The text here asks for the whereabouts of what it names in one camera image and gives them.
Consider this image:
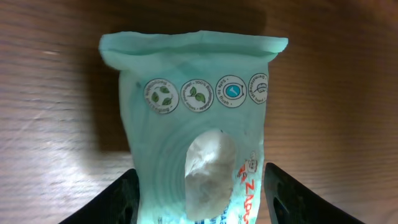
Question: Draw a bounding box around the light blue candy packet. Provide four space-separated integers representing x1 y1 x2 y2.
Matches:
98 30 289 223

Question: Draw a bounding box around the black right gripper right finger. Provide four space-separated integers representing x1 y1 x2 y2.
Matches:
264 162 364 224

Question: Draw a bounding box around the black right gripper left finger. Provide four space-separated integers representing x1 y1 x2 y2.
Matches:
60 169 140 224

